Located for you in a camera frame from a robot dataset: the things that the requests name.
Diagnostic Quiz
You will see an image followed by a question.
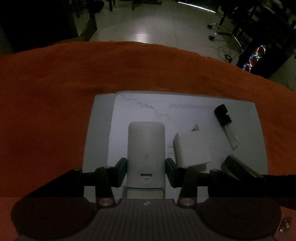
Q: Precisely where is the white box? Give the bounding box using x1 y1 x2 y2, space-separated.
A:
82 91 269 200

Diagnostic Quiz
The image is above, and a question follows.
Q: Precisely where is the glass vial with black cap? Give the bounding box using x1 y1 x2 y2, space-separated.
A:
214 104 240 150

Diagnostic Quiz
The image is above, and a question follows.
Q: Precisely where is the black office chair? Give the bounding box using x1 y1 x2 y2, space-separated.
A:
207 0 245 42

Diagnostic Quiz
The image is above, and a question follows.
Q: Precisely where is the black floor cable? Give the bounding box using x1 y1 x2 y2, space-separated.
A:
217 46 233 63

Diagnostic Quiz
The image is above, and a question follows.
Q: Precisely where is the dark wooden cabinet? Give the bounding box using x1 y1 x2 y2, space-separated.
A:
0 0 97 55

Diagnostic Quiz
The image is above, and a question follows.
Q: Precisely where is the white power bank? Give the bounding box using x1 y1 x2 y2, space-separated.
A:
127 121 166 200

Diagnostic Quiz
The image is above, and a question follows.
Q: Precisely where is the computer tower with coloured fans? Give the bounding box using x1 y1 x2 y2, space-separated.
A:
236 35 294 79

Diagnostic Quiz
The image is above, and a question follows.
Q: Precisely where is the dark computer desk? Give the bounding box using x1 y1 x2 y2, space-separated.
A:
220 0 296 47

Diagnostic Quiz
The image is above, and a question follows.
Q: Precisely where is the orange blanket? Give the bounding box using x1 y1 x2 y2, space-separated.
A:
0 41 296 241

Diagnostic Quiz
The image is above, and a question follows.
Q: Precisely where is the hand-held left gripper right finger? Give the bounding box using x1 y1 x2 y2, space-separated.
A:
165 158 278 208

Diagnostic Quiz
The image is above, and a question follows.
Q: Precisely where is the white charger adapter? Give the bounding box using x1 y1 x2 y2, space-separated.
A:
173 132 212 172

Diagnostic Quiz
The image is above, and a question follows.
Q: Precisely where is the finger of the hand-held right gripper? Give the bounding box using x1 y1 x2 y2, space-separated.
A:
255 174 296 209

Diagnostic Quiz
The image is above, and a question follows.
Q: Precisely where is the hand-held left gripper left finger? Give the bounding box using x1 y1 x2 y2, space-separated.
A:
23 158 127 208

